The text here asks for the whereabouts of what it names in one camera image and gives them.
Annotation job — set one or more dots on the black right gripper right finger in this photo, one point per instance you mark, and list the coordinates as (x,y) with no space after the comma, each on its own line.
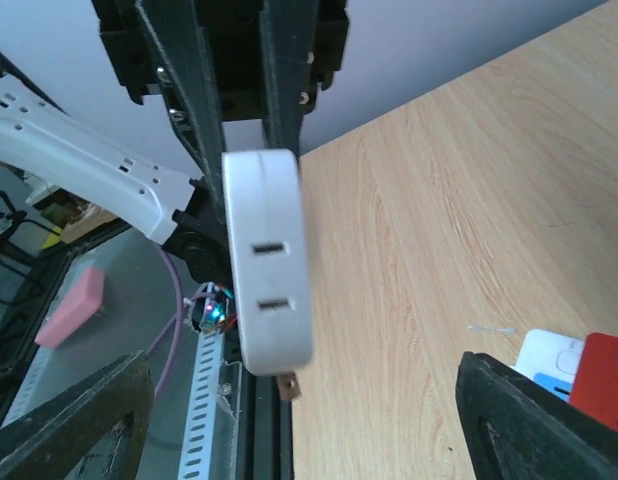
(515,429)

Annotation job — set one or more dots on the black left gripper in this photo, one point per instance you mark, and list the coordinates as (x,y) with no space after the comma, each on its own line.
(181,47)

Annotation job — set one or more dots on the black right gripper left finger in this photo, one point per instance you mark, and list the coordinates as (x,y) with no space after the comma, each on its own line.
(96,428)

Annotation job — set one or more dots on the red cube socket adapter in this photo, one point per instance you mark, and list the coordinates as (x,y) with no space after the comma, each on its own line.
(595,389)

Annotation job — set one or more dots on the white plug adapter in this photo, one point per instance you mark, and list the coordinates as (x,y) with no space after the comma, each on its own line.
(265,222)

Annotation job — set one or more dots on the white multicolour power strip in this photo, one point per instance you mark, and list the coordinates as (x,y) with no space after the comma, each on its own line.
(550,360)

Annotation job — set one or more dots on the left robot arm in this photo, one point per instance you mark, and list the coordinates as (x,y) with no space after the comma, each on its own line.
(168,207)

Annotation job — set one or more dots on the pink block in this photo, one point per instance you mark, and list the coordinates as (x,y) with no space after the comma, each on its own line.
(81,302)

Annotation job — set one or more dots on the light blue slotted cable duct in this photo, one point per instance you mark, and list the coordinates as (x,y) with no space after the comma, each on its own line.
(195,458)

